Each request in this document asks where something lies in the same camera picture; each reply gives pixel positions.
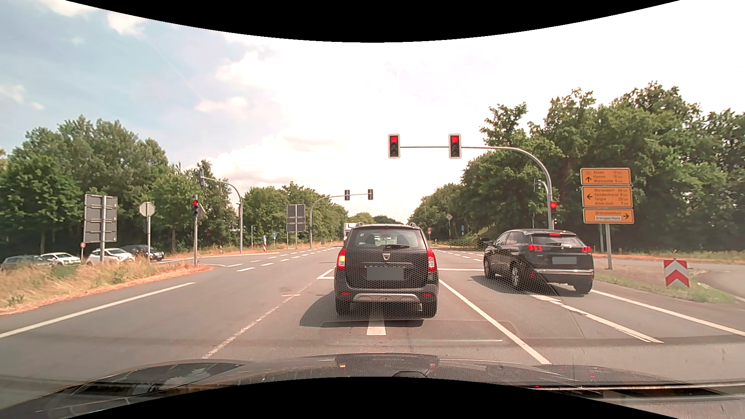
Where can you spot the white lorry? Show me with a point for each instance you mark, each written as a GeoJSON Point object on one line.
{"type": "Point", "coordinates": [348, 229]}

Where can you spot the dark grey estate car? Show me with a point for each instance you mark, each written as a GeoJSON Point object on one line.
{"type": "Point", "coordinates": [385, 273]}

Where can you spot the grey sign backs on posts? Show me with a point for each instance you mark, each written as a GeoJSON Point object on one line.
{"type": "Point", "coordinates": [295, 218]}
{"type": "Point", "coordinates": [100, 218]}

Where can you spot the grey asphalt road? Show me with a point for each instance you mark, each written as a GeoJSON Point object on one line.
{"type": "Point", "coordinates": [244, 302]}

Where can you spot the car's own bonnet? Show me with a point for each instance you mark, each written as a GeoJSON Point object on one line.
{"type": "Point", "coordinates": [349, 368]}

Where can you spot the road markings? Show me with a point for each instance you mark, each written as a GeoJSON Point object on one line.
{"type": "Point", "coordinates": [497, 326]}

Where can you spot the black suv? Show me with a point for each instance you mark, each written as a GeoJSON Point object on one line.
{"type": "Point", "coordinates": [538, 259]}

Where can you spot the traffic light on pole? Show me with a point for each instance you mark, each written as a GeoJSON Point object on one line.
{"type": "Point", "coordinates": [195, 208]}

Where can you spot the yellow direction signs on posts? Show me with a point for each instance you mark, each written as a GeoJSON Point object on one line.
{"type": "Point", "coordinates": [606, 196]}

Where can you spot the row of trees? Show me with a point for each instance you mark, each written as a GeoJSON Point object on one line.
{"type": "Point", "coordinates": [611, 174]}
{"type": "Point", "coordinates": [87, 186]}

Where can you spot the white car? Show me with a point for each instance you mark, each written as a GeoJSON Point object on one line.
{"type": "Point", "coordinates": [110, 255]}
{"type": "Point", "coordinates": [60, 258]}

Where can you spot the grass traffic island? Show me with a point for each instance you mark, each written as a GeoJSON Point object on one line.
{"type": "Point", "coordinates": [652, 279]}

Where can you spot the red white chevron sign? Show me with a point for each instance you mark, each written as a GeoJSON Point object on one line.
{"type": "Point", "coordinates": [676, 273]}

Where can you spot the dry grass verge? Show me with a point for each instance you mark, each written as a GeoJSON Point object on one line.
{"type": "Point", "coordinates": [70, 279]}

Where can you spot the road sign on post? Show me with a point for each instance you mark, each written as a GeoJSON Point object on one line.
{"type": "Point", "coordinates": [449, 220]}

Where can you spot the round sign back on post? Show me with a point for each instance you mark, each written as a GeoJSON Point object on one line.
{"type": "Point", "coordinates": [147, 209]}

